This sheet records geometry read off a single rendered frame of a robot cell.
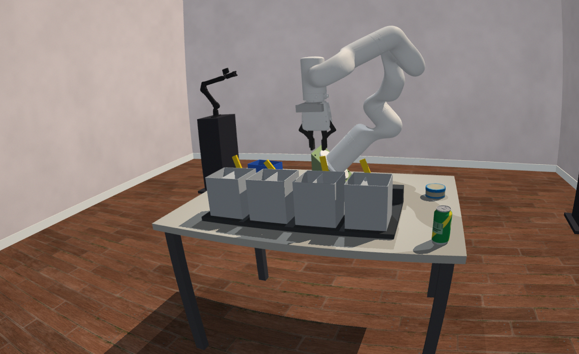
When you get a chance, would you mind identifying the blue open bin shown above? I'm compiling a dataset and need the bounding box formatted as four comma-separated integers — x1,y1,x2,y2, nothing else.
248,160,283,173

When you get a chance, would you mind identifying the green drink can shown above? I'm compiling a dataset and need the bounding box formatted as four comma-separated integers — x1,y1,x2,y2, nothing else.
432,205,452,244

